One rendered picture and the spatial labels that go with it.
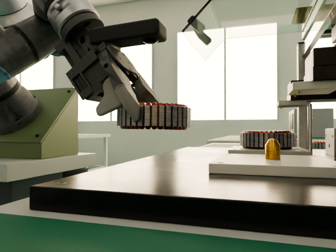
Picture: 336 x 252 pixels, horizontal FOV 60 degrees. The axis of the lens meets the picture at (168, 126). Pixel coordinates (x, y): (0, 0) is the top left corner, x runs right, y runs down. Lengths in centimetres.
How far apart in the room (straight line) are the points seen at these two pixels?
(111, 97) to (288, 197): 26
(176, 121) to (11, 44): 34
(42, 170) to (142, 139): 481
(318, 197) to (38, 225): 21
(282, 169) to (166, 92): 512
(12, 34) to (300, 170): 51
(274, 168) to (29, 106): 69
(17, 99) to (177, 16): 501
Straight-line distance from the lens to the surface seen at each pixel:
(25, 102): 87
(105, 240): 21
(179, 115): 40
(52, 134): 83
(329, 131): 67
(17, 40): 60
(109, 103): 41
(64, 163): 84
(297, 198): 24
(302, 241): 22
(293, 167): 35
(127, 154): 569
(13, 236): 23
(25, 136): 84
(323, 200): 24
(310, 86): 40
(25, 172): 75
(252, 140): 61
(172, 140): 535
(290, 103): 63
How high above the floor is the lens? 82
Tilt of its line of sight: 1 degrees up
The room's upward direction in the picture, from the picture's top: straight up
